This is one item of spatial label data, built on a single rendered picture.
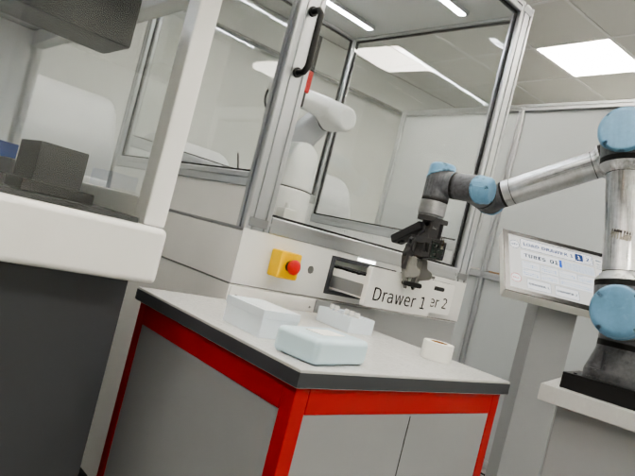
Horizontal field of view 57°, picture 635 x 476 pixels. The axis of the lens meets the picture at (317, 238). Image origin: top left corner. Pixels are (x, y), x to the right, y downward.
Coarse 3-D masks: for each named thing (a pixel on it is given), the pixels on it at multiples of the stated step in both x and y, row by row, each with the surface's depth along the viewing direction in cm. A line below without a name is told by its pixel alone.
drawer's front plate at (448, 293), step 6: (438, 282) 203; (444, 288) 206; (450, 288) 208; (438, 294) 204; (444, 294) 206; (450, 294) 209; (432, 300) 202; (444, 300) 207; (450, 300) 209; (438, 306) 205; (444, 306) 208; (450, 306) 210; (432, 312) 203; (438, 312) 206; (444, 312) 208
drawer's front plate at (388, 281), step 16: (368, 272) 160; (384, 272) 162; (368, 288) 159; (384, 288) 163; (400, 288) 168; (416, 288) 173; (432, 288) 178; (368, 304) 160; (384, 304) 164; (416, 304) 174
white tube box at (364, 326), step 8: (320, 312) 150; (328, 312) 148; (336, 312) 146; (344, 312) 154; (320, 320) 150; (328, 320) 148; (336, 320) 145; (344, 320) 143; (352, 320) 142; (360, 320) 144; (368, 320) 146; (336, 328) 145; (344, 328) 143; (352, 328) 143; (360, 328) 144; (368, 328) 146
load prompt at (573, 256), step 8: (520, 240) 236; (528, 248) 234; (536, 248) 235; (544, 248) 236; (552, 248) 236; (560, 248) 237; (560, 256) 234; (568, 256) 235; (576, 256) 236; (584, 256) 237; (592, 264) 234
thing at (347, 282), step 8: (336, 272) 171; (344, 272) 169; (336, 280) 170; (344, 280) 168; (352, 280) 166; (360, 280) 164; (336, 288) 170; (344, 288) 168; (352, 288) 165; (360, 288) 163; (352, 296) 165; (360, 296) 162
